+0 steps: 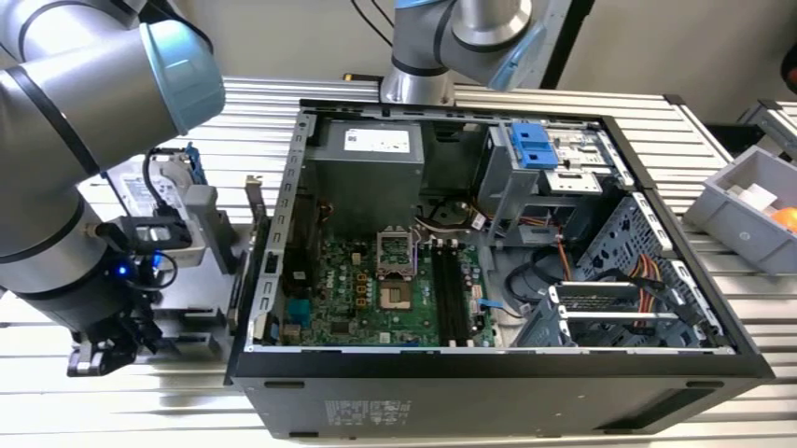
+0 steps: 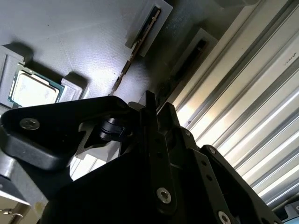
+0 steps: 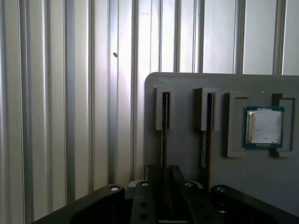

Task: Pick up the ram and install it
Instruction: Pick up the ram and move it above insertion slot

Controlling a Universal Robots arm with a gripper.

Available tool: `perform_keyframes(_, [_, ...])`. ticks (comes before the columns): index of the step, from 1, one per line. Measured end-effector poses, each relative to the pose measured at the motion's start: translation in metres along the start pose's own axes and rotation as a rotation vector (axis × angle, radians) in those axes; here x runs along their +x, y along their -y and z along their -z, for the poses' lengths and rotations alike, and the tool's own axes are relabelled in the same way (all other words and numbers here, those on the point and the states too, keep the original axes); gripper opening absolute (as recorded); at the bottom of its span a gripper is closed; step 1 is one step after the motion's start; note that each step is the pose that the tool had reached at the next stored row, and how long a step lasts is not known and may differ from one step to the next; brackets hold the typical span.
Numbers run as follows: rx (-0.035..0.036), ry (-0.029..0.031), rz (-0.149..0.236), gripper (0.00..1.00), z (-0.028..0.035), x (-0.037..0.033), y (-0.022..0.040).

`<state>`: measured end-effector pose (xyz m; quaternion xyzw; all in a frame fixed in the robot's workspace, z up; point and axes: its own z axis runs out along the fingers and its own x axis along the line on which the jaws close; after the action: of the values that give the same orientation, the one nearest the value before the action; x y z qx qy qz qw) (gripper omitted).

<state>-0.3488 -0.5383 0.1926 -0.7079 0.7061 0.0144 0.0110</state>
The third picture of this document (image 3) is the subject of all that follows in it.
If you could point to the grey parts rack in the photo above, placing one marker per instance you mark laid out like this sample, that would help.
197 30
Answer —
233 177

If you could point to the RAM stick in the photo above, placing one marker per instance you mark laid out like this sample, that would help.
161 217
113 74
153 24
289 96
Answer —
208 151
164 149

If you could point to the silver CPU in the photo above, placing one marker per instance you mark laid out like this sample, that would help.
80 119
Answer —
264 127

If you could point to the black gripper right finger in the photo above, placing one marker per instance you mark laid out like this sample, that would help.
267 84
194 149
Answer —
197 210

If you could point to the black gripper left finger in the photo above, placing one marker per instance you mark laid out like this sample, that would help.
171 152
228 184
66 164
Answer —
142 205

